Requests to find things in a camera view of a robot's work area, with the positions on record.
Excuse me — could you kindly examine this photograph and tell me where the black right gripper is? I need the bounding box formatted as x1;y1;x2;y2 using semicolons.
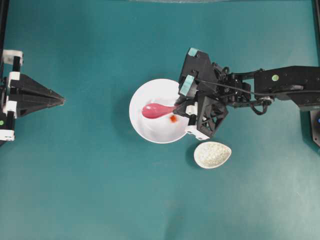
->
173;47;229;140

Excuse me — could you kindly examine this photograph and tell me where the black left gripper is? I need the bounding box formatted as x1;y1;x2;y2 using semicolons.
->
0;49;65;146

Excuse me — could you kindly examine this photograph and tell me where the small red block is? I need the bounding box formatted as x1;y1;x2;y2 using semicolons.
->
170;115;178;123

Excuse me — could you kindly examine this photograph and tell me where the pink plastic spoon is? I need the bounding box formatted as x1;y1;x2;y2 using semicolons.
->
141;103;177;119

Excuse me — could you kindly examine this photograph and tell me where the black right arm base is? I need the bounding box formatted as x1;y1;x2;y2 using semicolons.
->
309;110;320;147

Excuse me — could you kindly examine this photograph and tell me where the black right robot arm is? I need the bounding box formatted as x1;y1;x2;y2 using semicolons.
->
173;48;320;140

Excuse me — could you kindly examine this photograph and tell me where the white round bowl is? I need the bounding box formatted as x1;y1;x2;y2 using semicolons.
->
129;78;189;144

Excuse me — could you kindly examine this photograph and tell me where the speckled ceramic spoon rest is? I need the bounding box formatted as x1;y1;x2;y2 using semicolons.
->
193;141;232;169

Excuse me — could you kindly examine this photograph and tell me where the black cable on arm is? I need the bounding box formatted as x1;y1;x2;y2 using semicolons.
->
194;65;275;116

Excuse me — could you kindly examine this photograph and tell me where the black left frame rail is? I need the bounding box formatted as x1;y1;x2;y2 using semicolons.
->
0;0;10;50

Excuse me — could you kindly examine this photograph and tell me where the black frame rail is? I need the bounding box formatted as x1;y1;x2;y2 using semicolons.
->
312;0;320;63
0;0;10;50

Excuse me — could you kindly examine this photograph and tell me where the black right frame rail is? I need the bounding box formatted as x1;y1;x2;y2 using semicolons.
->
312;0;320;63

